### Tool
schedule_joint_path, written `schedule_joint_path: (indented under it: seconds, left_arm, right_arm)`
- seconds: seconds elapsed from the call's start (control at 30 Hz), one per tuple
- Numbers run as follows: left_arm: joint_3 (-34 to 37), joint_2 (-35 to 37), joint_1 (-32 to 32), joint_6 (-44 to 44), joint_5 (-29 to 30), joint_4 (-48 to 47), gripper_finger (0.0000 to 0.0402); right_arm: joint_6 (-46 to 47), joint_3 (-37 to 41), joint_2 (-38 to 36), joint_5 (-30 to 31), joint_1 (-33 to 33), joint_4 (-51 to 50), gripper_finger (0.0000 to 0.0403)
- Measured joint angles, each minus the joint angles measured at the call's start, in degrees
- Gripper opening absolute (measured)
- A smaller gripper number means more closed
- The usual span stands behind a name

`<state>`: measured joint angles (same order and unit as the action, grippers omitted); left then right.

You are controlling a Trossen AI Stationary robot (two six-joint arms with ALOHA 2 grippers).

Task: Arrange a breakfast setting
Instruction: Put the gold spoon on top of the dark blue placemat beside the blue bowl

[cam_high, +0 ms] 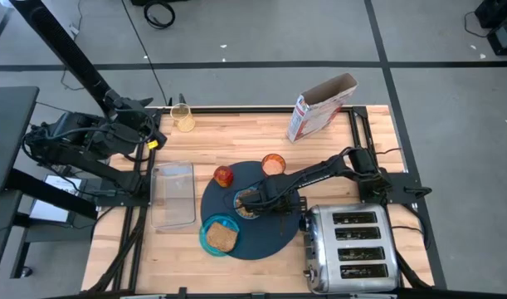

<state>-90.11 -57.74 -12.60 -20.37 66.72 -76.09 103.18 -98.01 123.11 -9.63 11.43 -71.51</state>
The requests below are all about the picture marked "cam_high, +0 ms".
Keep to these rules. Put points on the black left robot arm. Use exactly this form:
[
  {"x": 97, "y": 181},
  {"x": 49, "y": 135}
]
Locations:
[{"x": 70, "y": 145}]

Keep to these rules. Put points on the blue bowl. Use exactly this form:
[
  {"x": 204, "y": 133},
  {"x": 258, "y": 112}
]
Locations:
[{"x": 236, "y": 203}]

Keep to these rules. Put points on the silver four-slot toaster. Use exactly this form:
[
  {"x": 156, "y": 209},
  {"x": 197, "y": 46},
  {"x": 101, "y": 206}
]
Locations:
[{"x": 323, "y": 249}]

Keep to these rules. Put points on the white red cereal box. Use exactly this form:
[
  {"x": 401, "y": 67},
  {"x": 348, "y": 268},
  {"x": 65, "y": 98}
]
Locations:
[{"x": 315, "y": 120}]

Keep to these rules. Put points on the black caster wheel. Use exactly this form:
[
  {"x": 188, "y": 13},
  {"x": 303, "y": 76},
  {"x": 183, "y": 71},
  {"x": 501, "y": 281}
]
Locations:
[{"x": 25, "y": 272}]

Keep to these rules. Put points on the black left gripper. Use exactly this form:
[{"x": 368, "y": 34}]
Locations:
[{"x": 124, "y": 116}]

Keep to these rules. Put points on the black aluminium table frame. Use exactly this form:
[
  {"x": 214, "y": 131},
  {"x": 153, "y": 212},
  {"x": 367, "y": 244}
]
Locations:
[{"x": 236, "y": 109}]

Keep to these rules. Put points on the orange drinking cup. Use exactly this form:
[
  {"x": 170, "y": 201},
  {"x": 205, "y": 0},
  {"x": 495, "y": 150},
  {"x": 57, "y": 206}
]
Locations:
[{"x": 273, "y": 165}]

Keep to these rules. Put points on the dark round placemat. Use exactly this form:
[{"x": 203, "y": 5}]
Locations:
[{"x": 261, "y": 241}]

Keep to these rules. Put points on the black desk top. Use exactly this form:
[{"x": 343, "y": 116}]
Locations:
[
  {"x": 8, "y": 133},
  {"x": 0, "y": 224}
]

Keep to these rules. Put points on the teal plastic plate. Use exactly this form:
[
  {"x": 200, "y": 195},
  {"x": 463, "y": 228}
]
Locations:
[{"x": 204, "y": 245}]

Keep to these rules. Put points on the blue plastic utensil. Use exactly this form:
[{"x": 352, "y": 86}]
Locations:
[{"x": 225, "y": 223}]

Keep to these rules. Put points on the clear yellowish glass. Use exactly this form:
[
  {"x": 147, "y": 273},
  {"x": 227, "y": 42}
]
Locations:
[{"x": 186, "y": 124}]

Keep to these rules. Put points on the black desk base bar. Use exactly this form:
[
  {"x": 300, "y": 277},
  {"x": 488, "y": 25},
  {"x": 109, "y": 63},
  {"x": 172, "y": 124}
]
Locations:
[{"x": 50, "y": 193}]

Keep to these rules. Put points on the brown cereal pile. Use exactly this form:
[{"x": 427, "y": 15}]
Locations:
[{"x": 242, "y": 210}]

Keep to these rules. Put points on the red orange apple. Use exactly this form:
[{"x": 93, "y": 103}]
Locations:
[{"x": 223, "y": 176}]

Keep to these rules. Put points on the yellow label tag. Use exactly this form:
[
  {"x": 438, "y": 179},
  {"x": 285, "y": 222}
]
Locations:
[{"x": 152, "y": 144}]

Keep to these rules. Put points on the clear plastic container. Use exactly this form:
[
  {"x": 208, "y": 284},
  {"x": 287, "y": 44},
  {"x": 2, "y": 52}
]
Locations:
[{"x": 174, "y": 199}]

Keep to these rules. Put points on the white paper sheet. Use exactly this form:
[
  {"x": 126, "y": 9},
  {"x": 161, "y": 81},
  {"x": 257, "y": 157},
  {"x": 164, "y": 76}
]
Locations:
[{"x": 50, "y": 209}]

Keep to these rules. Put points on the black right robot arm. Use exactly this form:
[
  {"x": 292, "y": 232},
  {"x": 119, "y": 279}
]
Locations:
[{"x": 319, "y": 172}]

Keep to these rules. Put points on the black equipment box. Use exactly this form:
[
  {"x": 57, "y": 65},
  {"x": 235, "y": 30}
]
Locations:
[{"x": 502, "y": 37}]

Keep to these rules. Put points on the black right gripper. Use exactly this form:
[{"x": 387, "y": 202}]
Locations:
[{"x": 278, "y": 199}]

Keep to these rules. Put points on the brown toast slice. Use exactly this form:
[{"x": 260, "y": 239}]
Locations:
[{"x": 222, "y": 237}]

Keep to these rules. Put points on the black stand leg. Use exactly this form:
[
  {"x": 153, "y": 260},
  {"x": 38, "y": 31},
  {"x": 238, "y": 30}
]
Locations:
[{"x": 62, "y": 45}]

